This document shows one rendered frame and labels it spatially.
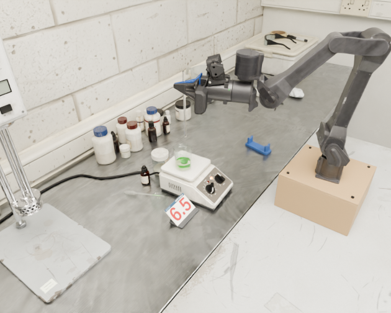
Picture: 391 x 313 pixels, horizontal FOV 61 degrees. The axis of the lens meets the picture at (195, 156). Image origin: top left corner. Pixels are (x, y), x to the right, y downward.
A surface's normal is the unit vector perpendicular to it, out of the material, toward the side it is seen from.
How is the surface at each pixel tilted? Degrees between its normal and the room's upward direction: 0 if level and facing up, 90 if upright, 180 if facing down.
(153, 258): 0
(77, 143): 90
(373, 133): 90
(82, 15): 90
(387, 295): 0
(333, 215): 90
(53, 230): 0
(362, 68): 117
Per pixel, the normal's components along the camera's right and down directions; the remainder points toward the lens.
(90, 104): 0.80, 0.33
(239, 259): -0.02, -0.82
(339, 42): -0.16, 0.53
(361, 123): -0.59, 0.47
